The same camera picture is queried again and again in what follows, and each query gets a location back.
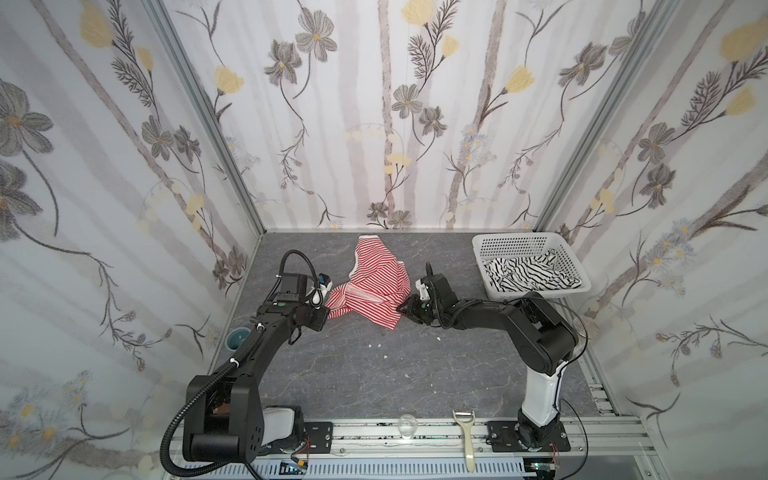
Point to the black white striped tank top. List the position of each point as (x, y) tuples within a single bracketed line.
[(532, 273)]

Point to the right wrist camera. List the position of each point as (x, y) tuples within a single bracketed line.
[(422, 287)]

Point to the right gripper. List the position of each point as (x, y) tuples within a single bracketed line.
[(417, 306)]

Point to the clear glass cup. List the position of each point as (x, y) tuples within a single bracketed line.
[(407, 426)]

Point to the cream vegetable peeler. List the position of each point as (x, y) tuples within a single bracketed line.
[(466, 421)]

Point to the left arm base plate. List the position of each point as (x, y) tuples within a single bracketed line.
[(310, 437)]

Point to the white plastic basket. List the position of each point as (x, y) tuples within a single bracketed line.
[(510, 245)]

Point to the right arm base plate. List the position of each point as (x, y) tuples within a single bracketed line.
[(511, 436)]

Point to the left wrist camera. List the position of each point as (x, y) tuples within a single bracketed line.
[(318, 289)]

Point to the red white striped tank top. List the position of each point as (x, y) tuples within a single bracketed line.
[(378, 284)]

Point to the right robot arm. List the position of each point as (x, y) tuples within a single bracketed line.
[(543, 339)]

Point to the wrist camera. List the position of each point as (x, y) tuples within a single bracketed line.
[(318, 289), (422, 287)]

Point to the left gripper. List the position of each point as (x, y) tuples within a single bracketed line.
[(318, 315)]

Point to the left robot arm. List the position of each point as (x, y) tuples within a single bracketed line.
[(223, 420)]

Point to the teal ceramic cup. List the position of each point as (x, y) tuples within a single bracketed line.
[(236, 337)]

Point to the aluminium front rail frame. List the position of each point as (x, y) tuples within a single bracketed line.
[(607, 447)]

